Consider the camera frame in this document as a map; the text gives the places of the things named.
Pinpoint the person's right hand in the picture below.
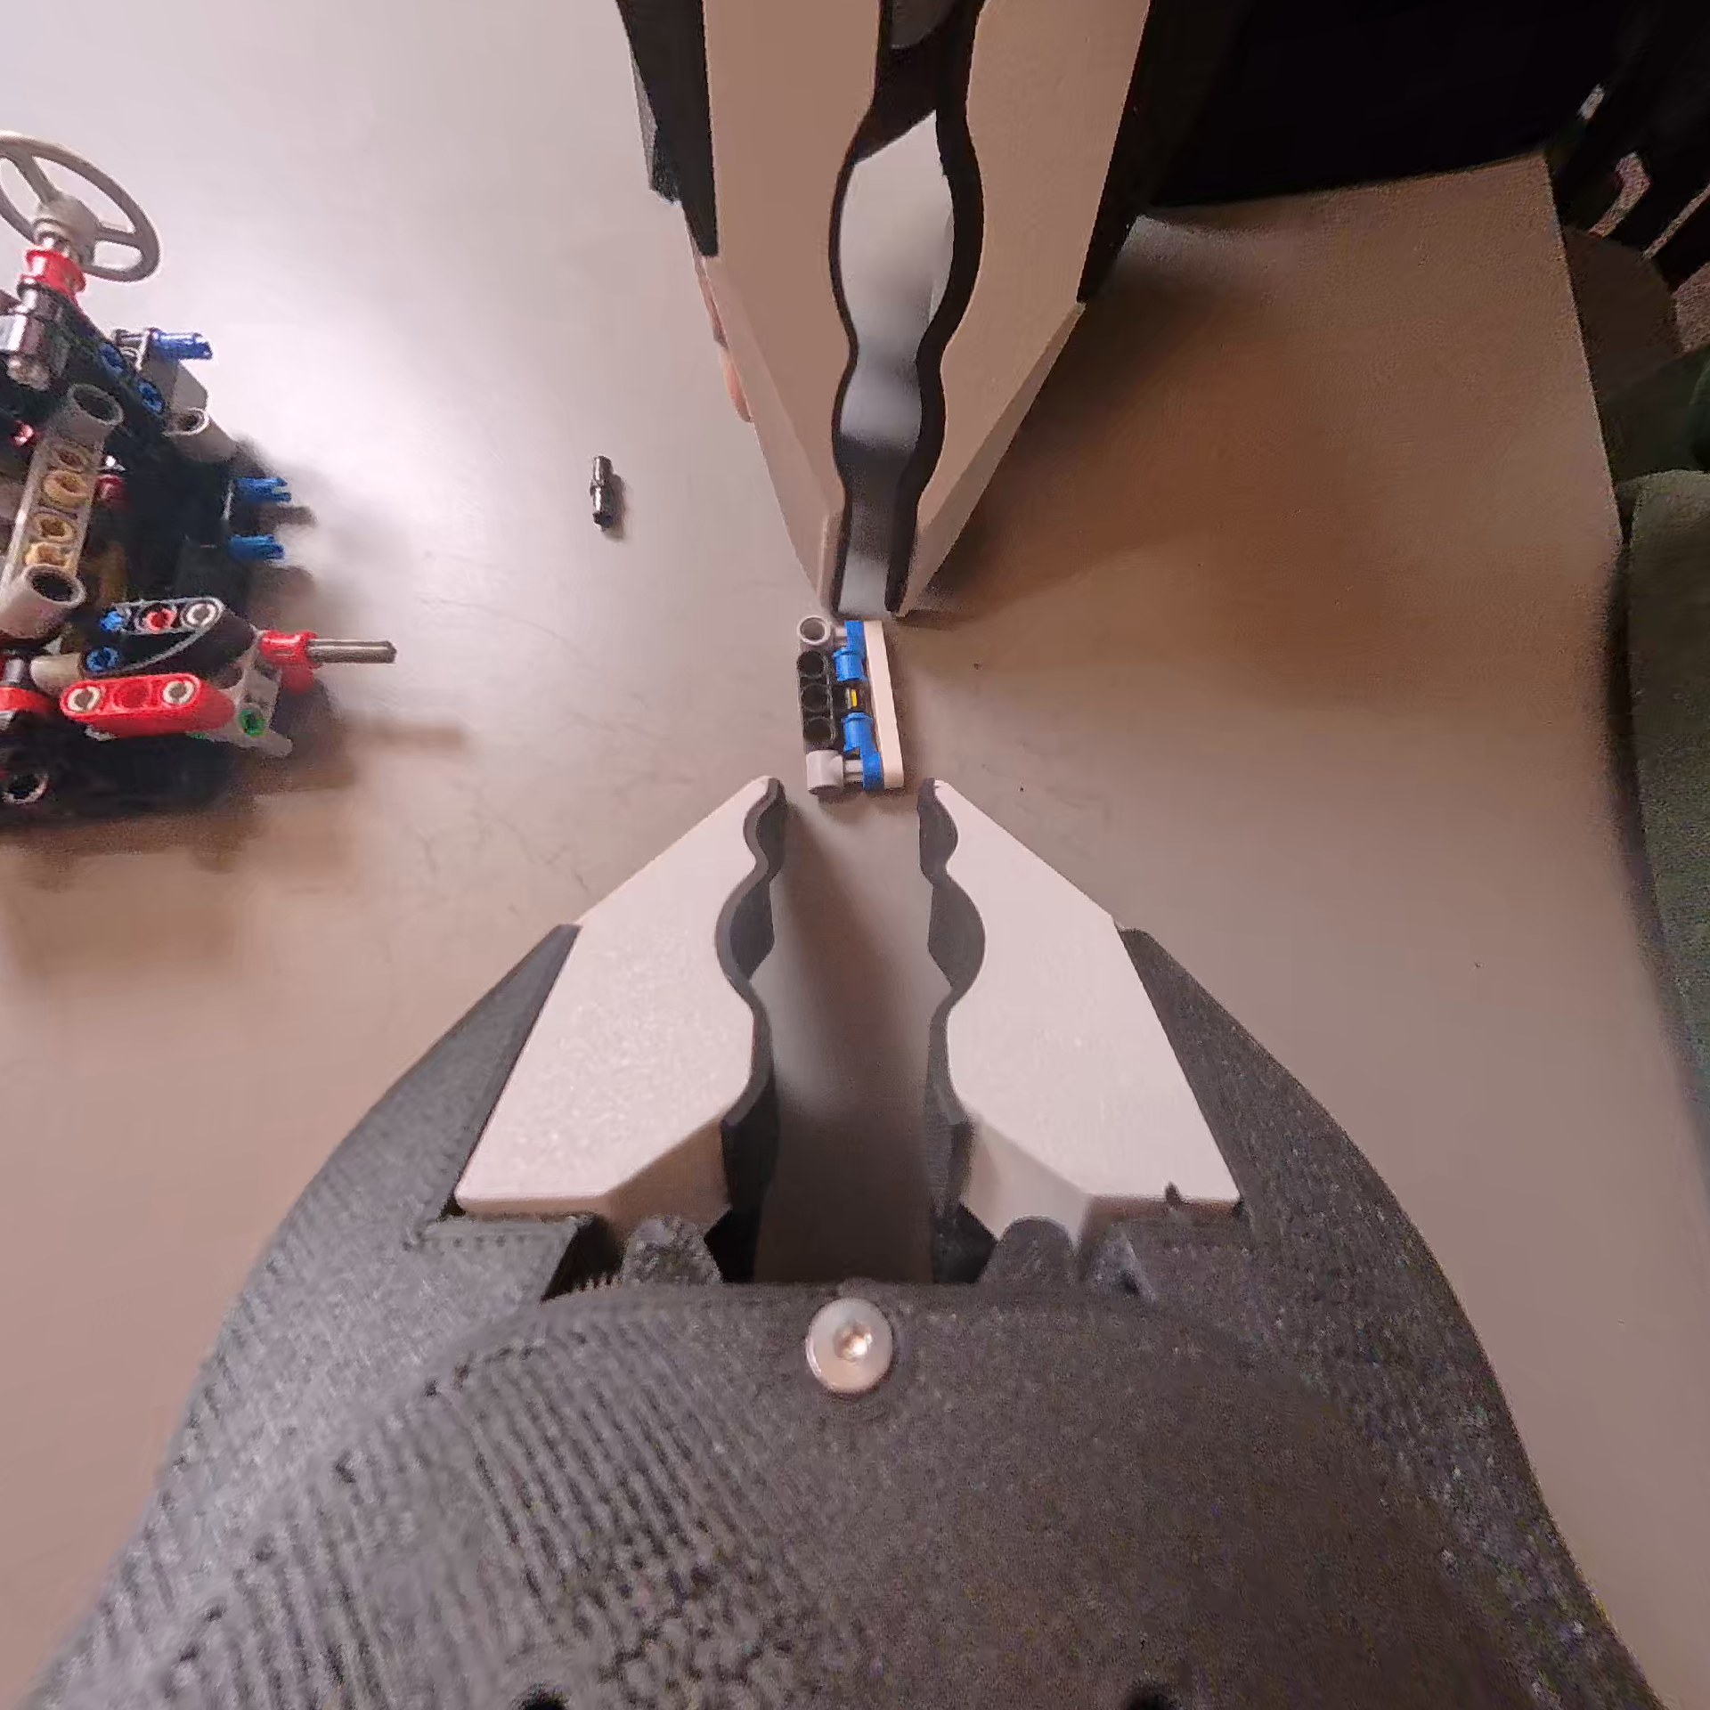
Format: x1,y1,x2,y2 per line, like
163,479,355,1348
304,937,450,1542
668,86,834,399
706,279,759,424

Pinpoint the partly built lego car chassis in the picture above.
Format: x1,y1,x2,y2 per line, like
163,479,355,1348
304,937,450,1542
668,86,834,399
0,129,397,830

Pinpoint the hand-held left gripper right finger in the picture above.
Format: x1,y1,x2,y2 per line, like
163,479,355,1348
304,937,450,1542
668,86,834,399
920,779,1245,1265

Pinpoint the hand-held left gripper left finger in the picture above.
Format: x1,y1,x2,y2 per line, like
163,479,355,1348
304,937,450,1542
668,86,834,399
454,773,790,1250

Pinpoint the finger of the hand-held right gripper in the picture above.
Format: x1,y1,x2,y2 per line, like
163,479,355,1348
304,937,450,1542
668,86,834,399
889,0,1152,619
693,0,892,601

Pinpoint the white four-hole lego beam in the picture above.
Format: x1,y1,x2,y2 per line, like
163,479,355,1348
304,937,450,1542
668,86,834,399
861,619,911,787

